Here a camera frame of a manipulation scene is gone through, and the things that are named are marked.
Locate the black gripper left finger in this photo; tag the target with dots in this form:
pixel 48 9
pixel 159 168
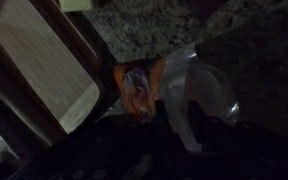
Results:
pixel 160 115

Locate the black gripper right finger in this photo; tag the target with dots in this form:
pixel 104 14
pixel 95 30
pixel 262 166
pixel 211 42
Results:
pixel 205 125

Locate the orange snack pack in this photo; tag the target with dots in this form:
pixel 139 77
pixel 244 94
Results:
pixel 197 80

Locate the large brown cutting board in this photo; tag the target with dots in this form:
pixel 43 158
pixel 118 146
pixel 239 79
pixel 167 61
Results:
pixel 75 40

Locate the light wooden cutting board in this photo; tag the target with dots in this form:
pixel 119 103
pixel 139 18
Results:
pixel 44 66

